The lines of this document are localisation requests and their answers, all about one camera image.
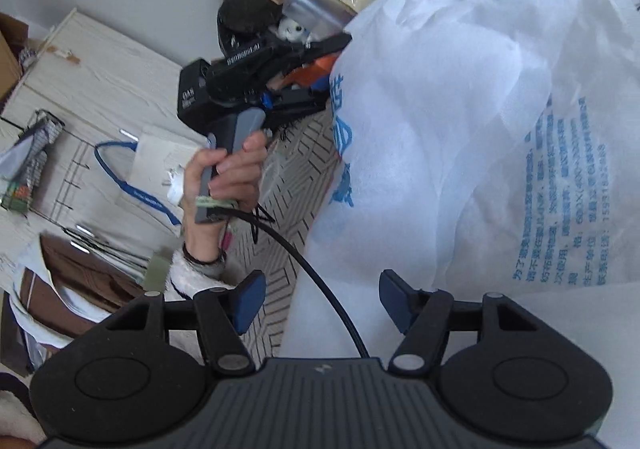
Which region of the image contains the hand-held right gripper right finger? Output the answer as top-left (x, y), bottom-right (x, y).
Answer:
top-left (378, 270), bottom-right (541, 376)

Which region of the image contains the brown and white bag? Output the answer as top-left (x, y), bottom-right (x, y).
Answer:
top-left (9, 233), bottom-right (153, 347)

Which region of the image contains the brown cardboard box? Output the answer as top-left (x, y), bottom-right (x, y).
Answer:
top-left (0, 11), bottom-right (25, 102)

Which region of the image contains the light wooden cabinet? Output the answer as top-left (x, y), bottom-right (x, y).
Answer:
top-left (0, 6), bottom-right (211, 280)

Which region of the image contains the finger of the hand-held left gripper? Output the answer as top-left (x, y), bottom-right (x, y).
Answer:
top-left (267, 86), bottom-right (332, 118)
top-left (300, 33), bottom-right (352, 57)

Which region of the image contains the plush panda toy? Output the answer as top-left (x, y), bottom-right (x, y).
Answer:
top-left (276, 18), bottom-right (310, 44)

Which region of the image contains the beige flat box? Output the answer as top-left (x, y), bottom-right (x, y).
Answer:
top-left (127, 125), bottom-right (213, 210)

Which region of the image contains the frosted bottle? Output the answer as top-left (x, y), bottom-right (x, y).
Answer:
top-left (264, 0), bottom-right (353, 42)

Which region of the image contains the dark wrist band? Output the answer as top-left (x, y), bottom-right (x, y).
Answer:
top-left (181, 243), bottom-right (227, 269)

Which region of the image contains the person's left hand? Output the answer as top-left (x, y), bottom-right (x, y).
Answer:
top-left (184, 133), bottom-right (268, 260)

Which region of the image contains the wire rack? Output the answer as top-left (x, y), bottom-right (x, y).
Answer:
top-left (0, 108), bottom-right (98, 232)

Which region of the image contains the blue lanyard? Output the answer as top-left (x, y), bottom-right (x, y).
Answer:
top-left (94, 140), bottom-right (183, 238)

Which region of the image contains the orange cardboard box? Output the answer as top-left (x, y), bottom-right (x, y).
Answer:
top-left (285, 53), bottom-right (342, 90)

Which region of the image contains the black cable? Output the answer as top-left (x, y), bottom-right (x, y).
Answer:
top-left (227, 206), bottom-right (373, 360)

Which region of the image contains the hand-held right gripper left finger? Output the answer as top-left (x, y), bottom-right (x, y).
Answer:
top-left (102, 270), bottom-right (267, 376)

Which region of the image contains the white shopping bag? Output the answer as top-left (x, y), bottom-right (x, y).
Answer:
top-left (277, 0), bottom-right (640, 365)

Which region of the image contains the person's left forearm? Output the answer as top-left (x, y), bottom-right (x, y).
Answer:
top-left (164, 241), bottom-right (236, 304)

